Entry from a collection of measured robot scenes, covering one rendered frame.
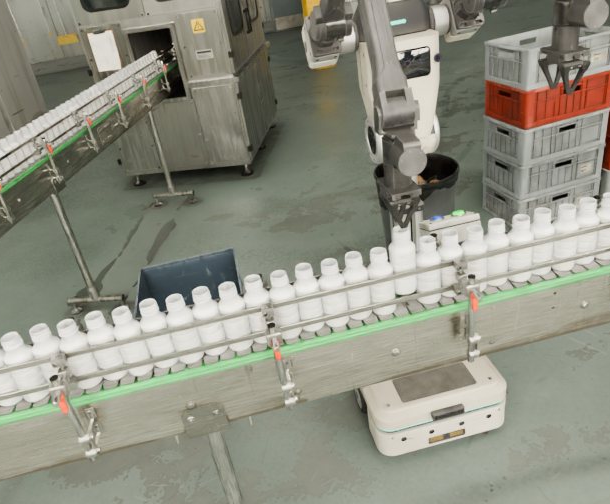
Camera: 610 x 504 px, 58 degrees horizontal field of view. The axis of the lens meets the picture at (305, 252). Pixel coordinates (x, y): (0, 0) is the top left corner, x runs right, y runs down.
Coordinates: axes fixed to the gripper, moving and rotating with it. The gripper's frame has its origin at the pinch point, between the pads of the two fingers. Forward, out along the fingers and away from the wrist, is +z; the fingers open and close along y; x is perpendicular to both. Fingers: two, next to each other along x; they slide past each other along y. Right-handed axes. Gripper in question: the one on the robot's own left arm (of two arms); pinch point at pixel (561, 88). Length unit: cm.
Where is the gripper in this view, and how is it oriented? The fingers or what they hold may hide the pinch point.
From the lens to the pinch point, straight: 150.0
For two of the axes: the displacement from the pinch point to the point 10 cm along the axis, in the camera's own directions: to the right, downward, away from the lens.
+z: 1.5, 8.6, 4.9
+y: -2.0, -4.6, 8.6
